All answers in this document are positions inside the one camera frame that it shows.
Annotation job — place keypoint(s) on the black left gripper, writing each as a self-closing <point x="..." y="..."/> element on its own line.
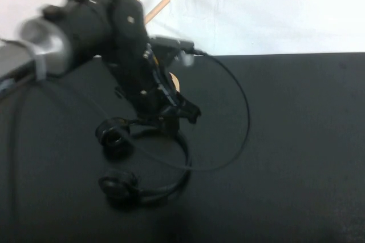
<point x="148" y="92"/>

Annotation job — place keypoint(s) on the black over-ear headphones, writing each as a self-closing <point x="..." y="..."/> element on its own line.
<point x="114" y="140"/>

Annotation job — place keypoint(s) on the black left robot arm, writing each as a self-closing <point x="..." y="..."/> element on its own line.
<point x="85" y="29"/>

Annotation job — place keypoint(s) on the wooden branch headphone stand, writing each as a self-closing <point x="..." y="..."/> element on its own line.
<point x="155" y="9"/>

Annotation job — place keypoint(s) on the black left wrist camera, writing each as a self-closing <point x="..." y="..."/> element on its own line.
<point x="174" y="47"/>

